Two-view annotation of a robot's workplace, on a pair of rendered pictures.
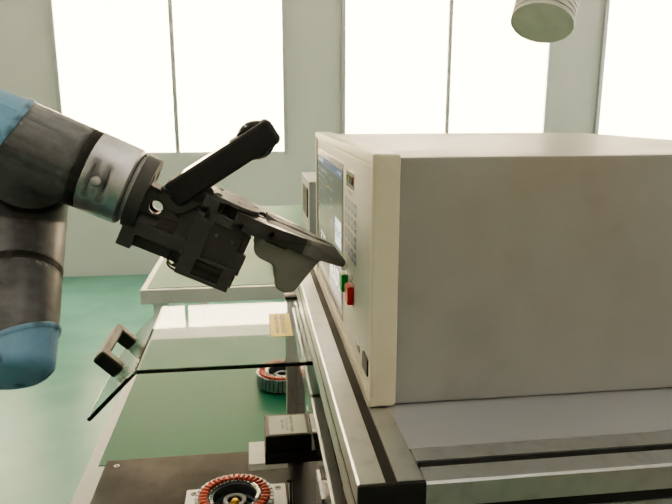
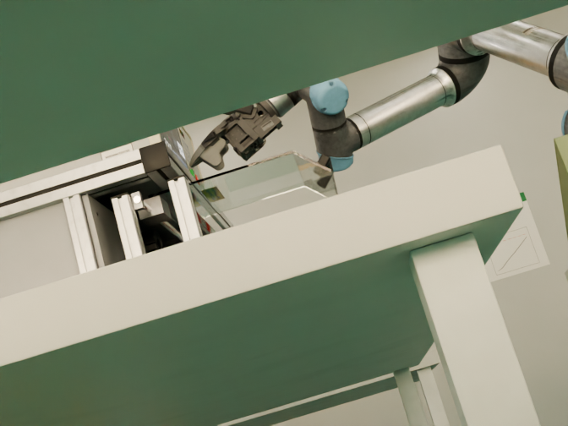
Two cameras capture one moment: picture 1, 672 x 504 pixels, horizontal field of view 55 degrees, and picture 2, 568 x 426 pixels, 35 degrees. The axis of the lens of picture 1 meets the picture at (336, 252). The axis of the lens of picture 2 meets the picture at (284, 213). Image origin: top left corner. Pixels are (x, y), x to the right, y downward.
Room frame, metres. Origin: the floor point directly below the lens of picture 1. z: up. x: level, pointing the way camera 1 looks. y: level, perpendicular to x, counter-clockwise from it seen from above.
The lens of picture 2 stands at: (2.40, 0.47, 0.59)
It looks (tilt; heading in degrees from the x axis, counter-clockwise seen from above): 14 degrees up; 190
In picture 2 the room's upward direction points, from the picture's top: 17 degrees counter-clockwise
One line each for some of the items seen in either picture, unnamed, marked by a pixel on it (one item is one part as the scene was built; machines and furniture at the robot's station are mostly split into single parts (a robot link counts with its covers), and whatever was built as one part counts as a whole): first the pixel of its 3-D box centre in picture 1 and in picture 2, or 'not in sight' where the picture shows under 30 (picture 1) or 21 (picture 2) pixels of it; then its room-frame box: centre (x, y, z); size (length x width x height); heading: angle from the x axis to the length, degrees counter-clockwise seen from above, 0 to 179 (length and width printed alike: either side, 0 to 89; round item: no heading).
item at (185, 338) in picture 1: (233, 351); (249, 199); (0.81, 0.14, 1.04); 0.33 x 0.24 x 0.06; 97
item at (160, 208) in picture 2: not in sight; (153, 209); (0.92, -0.02, 1.05); 0.06 x 0.04 x 0.04; 7
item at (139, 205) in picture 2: not in sight; (177, 235); (0.72, -0.05, 1.04); 0.62 x 0.02 x 0.03; 7
